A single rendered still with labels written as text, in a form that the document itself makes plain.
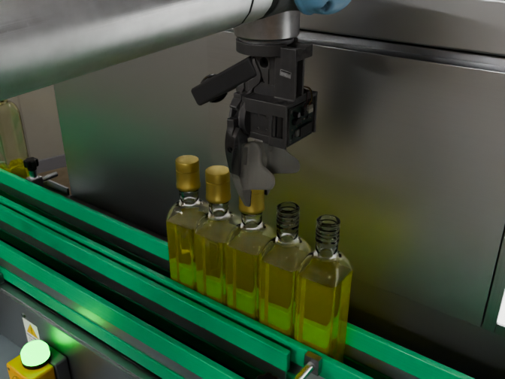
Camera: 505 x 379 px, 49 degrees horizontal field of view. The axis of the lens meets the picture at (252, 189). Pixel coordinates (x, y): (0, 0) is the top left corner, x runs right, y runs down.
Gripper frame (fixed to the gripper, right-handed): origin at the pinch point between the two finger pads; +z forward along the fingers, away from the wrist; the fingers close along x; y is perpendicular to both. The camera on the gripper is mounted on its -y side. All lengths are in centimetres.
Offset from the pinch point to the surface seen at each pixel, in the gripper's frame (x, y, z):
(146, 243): 3.5, -25.7, 19.6
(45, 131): 134, -255, 89
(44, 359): -18.5, -27.9, 31.0
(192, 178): -0.7, -10.0, 0.9
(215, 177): -1.7, -4.9, -1.1
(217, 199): -1.6, -4.7, 2.3
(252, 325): -4.4, 3.2, 18.6
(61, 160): 139, -252, 110
